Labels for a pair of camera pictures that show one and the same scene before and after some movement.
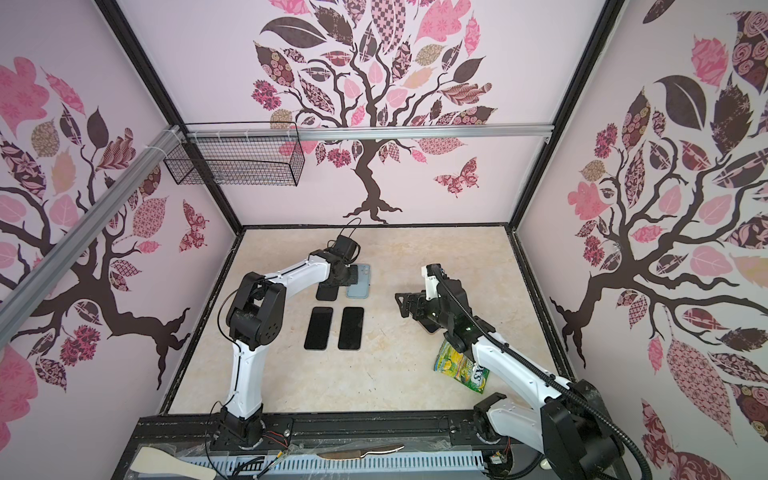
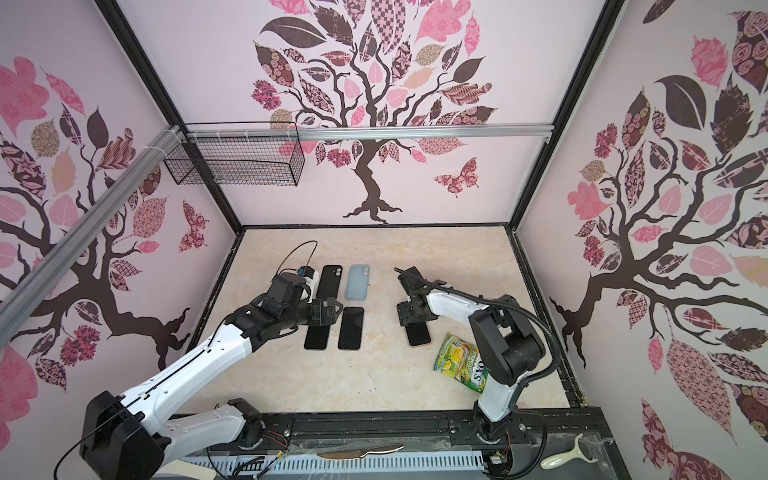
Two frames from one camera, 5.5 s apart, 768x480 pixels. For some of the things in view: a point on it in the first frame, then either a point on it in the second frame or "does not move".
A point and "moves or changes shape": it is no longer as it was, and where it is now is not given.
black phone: x=326 y=292 does not move
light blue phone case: x=361 y=290 does not move
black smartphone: x=318 y=330 does not move
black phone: x=351 y=328 does not move
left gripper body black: x=347 y=277 → x=316 y=313
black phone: x=429 y=324 moves or changes shape
